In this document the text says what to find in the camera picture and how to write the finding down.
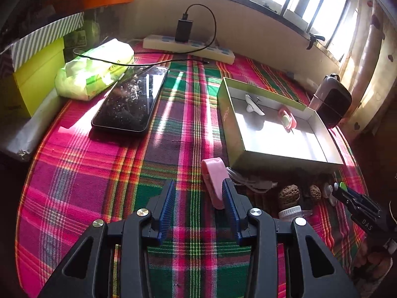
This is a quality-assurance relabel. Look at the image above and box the black charging cable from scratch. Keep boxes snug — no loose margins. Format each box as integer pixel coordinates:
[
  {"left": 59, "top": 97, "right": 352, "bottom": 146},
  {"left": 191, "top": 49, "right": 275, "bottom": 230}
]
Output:
[{"left": 73, "top": 4, "right": 218, "bottom": 69}]

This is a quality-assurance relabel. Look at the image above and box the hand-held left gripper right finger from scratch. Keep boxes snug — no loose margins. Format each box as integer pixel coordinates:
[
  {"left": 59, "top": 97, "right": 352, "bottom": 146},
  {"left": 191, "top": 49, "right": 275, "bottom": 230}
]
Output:
[{"left": 221, "top": 178, "right": 360, "bottom": 298}]

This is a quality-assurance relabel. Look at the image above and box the green tissue pack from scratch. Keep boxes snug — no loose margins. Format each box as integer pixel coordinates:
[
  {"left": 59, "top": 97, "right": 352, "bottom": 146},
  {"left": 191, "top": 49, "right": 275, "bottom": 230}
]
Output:
[{"left": 55, "top": 38, "right": 135, "bottom": 101}]

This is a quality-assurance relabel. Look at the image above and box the black charger adapter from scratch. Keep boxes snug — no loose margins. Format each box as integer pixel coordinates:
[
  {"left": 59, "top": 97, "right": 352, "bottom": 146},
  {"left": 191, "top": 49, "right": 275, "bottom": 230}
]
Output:
[{"left": 174, "top": 12, "right": 194, "bottom": 43}]

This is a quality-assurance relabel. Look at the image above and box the white wrapped box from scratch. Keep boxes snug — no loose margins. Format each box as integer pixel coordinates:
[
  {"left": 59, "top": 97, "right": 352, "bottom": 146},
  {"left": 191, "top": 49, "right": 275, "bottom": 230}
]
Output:
[{"left": 0, "top": 95, "right": 69, "bottom": 162}]

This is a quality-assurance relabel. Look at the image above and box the yellow-green box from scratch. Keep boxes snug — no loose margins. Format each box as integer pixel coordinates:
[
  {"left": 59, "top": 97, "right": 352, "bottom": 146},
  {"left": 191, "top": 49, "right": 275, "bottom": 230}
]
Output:
[{"left": 0, "top": 37, "right": 66, "bottom": 118}]

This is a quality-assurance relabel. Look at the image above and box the white clip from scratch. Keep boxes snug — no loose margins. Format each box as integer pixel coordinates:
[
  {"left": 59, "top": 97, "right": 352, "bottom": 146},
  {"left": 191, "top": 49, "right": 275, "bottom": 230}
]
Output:
[{"left": 245, "top": 94, "right": 266, "bottom": 117}]

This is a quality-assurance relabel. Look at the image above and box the white power strip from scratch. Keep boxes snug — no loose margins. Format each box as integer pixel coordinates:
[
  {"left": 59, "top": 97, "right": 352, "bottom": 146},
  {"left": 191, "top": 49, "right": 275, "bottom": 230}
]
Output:
[{"left": 143, "top": 34, "right": 235, "bottom": 66}]

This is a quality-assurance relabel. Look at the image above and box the black smartphone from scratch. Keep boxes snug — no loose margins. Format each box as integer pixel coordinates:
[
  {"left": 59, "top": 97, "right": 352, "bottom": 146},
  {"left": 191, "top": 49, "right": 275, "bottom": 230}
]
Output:
[{"left": 91, "top": 66, "right": 169, "bottom": 135}]

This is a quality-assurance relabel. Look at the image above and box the person's right hand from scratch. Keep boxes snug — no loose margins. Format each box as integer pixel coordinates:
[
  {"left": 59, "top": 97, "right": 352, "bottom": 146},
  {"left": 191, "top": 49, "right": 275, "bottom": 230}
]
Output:
[{"left": 357, "top": 245, "right": 392, "bottom": 266}]

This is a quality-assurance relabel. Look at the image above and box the green packaging box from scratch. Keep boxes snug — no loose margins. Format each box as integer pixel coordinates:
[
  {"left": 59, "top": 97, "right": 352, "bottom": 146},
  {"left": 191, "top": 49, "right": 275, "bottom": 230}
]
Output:
[{"left": 64, "top": 20, "right": 101, "bottom": 61}]

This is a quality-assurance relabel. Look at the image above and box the small clear jar white lid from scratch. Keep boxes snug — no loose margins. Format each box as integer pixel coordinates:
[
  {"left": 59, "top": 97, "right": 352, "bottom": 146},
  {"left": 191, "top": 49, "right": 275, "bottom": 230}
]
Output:
[{"left": 277, "top": 205, "right": 314, "bottom": 222}]

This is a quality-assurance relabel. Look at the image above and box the black clip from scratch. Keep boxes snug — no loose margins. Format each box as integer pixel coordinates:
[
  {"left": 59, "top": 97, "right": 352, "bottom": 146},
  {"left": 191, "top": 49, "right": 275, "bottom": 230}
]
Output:
[{"left": 305, "top": 33, "right": 326, "bottom": 50}]

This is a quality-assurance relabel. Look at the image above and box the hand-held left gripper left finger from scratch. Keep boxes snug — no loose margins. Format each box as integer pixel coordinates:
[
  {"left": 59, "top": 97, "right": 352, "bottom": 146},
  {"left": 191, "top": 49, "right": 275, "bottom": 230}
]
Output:
[{"left": 37, "top": 179, "right": 177, "bottom": 298}]

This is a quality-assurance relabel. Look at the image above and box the heart print curtain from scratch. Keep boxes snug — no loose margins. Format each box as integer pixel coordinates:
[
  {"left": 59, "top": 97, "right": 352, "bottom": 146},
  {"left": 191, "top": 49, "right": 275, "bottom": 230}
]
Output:
[{"left": 339, "top": 0, "right": 397, "bottom": 140}]

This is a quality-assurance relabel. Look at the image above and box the pale pink clip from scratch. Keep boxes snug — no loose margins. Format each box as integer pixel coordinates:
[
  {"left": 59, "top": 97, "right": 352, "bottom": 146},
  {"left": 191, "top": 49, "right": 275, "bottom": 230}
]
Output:
[{"left": 201, "top": 158, "right": 230, "bottom": 210}]

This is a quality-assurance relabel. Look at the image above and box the white usb cable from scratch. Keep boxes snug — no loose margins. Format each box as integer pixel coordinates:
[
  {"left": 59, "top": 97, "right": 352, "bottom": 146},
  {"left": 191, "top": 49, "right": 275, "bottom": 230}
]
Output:
[{"left": 226, "top": 166, "right": 278, "bottom": 194}]

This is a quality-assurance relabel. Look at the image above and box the cardboard box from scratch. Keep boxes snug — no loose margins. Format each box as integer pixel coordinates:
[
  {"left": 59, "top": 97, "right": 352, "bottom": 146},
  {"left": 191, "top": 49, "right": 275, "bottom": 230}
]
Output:
[{"left": 216, "top": 77, "right": 345, "bottom": 172}]

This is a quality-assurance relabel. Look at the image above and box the coral pink clip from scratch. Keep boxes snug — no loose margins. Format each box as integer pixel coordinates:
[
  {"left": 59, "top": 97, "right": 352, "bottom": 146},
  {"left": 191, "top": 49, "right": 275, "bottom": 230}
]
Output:
[{"left": 277, "top": 106, "right": 299, "bottom": 131}]

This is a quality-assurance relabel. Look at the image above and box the large walnut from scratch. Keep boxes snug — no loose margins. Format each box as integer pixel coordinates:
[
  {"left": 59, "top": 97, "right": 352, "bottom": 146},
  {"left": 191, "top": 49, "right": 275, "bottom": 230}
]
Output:
[{"left": 278, "top": 185, "right": 301, "bottom": 208}]

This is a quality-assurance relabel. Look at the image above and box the grey and black heater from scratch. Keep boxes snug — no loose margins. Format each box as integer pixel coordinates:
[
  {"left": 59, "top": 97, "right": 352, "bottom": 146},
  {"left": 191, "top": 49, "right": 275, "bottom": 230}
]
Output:
[{"left": 308, "top": 74, "right": 353, "bottom": 130}]

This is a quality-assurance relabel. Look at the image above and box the green and white suction hook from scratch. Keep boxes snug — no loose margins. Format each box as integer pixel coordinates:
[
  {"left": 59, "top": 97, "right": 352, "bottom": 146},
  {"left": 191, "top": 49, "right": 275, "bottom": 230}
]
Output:
[{"left": 323, "top": 181, "right": 349, "bottom": 207}]

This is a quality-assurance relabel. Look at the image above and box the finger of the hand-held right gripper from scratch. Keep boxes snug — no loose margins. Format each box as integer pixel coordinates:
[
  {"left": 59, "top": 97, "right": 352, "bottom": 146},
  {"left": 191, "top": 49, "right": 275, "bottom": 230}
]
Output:
[
  {"left": 332, "top": 191, "right": 381, "bottom": 219},
  {"left": 338, "top": 183, "right": 373, "bottom": 204}
]

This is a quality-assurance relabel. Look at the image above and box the grey striped box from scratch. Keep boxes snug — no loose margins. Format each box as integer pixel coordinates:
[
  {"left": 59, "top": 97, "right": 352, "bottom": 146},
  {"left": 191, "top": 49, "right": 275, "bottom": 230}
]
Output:
[{"left": 9, "top": 12, "right": 85, "bottom": 72}]

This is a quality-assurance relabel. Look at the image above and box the small walnut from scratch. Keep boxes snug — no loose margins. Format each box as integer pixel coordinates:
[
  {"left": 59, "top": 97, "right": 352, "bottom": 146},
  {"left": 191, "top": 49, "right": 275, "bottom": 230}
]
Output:
[{"left": 307, "top": 184, "right": 322, "bottom": 202}]

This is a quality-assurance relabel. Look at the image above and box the plaid tablecloth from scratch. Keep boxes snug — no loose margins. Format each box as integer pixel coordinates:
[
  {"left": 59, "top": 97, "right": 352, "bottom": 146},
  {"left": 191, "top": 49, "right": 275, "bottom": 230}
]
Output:
[{"left": 17, "top": 45, "right": 368, "bottom": 298}]

